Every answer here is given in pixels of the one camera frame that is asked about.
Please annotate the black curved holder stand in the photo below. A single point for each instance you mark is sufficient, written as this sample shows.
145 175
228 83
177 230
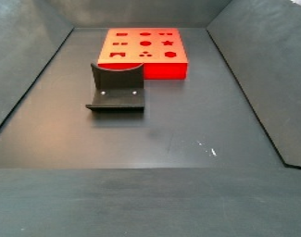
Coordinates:
118 88

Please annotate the red shape sorter block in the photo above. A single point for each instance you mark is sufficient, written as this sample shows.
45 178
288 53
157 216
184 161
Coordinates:
153 47

